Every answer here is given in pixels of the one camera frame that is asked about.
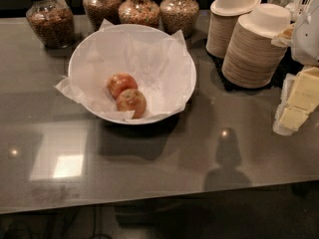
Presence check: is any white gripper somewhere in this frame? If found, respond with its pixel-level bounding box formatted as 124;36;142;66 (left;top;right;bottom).
271;0;319;135

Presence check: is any red apple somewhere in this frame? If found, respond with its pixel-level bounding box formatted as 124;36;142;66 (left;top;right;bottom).
107;73;138;100
117;89;147;119

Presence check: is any front paper bowl stack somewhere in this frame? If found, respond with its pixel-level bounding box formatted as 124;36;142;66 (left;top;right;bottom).
221;3;291;89

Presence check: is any paper bowl stack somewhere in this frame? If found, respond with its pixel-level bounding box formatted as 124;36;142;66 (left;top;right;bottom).
206;0;261;59
221;3;291;89

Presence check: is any rear paper bowl stack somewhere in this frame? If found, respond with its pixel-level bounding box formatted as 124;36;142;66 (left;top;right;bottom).
206;0;261;59

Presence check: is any white bowl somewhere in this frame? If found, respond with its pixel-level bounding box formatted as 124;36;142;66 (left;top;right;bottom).
68;23;197;125

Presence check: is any white cutlery bundle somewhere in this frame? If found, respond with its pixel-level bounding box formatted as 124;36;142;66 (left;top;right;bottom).
293;0;319;23

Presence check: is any glass jar light cereal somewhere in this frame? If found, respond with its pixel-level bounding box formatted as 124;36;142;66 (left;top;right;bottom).
159;0;199;38

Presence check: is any white paper liner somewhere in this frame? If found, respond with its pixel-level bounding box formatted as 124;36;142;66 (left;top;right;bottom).
55;19;195;121

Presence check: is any glass jar colourful cereal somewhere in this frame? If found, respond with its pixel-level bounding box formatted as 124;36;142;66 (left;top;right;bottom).
119;0;160;28

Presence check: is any glass jar brown cereal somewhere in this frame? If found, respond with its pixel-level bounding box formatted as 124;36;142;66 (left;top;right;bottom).
83;0;123;31

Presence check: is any glass jar dark cereal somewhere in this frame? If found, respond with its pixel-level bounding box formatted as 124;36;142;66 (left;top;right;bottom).
26;0;75;49

